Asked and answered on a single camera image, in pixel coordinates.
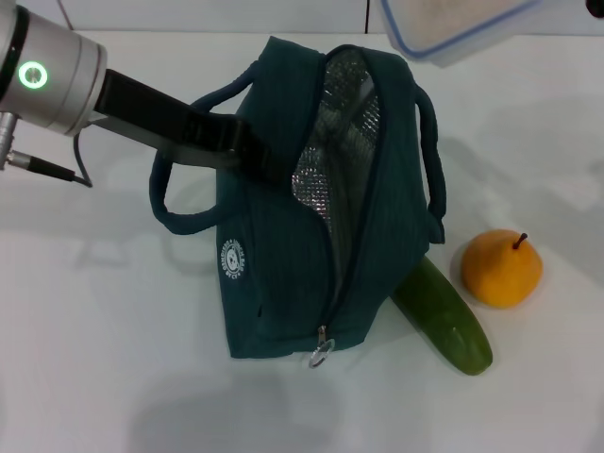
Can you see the orange pear with stem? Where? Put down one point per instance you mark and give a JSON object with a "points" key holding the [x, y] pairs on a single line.
{"points": [[500, 271]]}

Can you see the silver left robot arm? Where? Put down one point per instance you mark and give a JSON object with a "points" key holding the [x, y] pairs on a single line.
{"points": [[52, 80]]}

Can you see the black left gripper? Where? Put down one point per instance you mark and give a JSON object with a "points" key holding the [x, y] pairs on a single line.
{"points": [[170, 118]]}

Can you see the clear blue-sealed food container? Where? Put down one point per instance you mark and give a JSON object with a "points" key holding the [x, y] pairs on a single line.
{"points": [[439, 19]]}

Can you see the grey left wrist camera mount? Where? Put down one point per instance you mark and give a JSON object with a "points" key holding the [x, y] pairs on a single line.
{"points": [[165, 142]]}

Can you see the dark teal insulated lunch bag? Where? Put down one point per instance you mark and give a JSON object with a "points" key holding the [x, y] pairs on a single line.
{"points": [[391, 212]]}

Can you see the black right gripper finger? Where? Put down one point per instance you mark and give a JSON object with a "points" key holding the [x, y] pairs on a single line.
{"points": [[597, 7]]}

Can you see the green cucumber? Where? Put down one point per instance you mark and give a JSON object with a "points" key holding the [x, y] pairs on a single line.
{"points": [[443, 321]]}

